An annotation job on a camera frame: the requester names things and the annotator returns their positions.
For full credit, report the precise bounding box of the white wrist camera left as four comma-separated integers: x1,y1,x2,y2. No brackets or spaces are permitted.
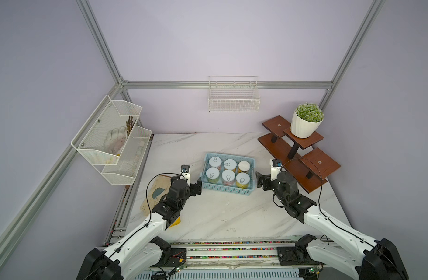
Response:
180,165,191,186

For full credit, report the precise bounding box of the aluminium frame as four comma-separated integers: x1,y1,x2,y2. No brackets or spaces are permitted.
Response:
0,1,385,271

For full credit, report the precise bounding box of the light blue plastic basket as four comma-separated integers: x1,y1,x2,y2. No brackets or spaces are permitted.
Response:
201,153,256,196

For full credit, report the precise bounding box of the green label can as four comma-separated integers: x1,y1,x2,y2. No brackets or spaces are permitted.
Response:
205,168,221,184

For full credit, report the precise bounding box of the yellow plastic scoop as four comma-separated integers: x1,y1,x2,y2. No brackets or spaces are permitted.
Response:
170,217,181,227

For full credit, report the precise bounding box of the white wire wall basket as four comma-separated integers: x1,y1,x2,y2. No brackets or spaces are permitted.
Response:
208,76,261,113

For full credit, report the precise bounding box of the white mesh two-tier rack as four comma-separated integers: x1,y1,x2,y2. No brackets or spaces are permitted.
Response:
71,96,152,186

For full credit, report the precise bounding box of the yellow can end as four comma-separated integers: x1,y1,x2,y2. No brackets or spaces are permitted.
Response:
236,172,250,189

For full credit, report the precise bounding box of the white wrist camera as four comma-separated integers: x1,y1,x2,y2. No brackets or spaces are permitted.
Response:
180,165,191,186
270,159,283,181

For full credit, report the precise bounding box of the brown wooden tiered stand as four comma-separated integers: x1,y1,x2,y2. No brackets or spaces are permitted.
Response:
258,115,341,193

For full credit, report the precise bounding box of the yellow tall can white lid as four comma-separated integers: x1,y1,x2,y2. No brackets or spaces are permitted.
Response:
237,161,251,173

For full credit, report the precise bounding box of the beige work glove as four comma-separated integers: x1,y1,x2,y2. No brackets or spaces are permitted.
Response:
141,175,171,216

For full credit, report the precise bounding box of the white pot green plant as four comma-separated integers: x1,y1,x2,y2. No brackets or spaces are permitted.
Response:
290,103,324,139

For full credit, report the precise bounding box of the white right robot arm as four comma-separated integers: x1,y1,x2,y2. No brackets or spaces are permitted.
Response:
256,171,409,280

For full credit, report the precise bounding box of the yellow label can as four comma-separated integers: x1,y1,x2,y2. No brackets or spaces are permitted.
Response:
223,159,237,173

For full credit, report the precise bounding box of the pink label can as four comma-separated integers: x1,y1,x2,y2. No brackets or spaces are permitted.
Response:
208,156,222,170
222,170,236,186

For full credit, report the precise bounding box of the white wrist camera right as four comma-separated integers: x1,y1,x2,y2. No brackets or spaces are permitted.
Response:
270,159,283,181

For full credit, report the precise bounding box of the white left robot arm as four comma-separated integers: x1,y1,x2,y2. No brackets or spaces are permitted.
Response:
76,176,202,280

